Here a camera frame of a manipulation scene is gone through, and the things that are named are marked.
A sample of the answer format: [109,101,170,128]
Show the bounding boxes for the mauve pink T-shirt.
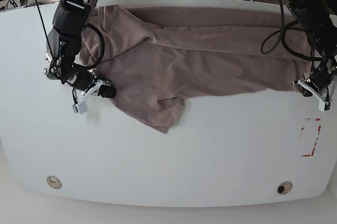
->
[90,5,311,134]

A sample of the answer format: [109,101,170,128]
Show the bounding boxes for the right table cable grommet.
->
[276,181,293,195]

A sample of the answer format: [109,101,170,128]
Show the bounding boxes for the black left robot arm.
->
[270,0,336,111]

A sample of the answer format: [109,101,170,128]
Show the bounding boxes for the table cable grommet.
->
[46,176,62,189]
[276,181,293,195]

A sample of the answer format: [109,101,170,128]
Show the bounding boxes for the red tape rectangle marking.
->
[298,118,322,157]

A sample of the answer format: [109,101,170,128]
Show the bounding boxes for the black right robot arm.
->
[43,0,116,98]

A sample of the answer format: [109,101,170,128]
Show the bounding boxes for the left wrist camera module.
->
[319,99,331,112]

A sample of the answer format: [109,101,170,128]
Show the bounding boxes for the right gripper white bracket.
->
[64,71,116,103]

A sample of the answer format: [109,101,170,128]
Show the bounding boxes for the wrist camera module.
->
[72,102,87,115]
[319,99,331,112]

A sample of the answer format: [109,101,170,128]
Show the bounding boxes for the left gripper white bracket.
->
[292,69,336,102]

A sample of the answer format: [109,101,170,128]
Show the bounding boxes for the left table cable grommet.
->
[46,176,62,189]

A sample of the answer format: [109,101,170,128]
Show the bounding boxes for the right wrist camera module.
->
[72,102,87,115]

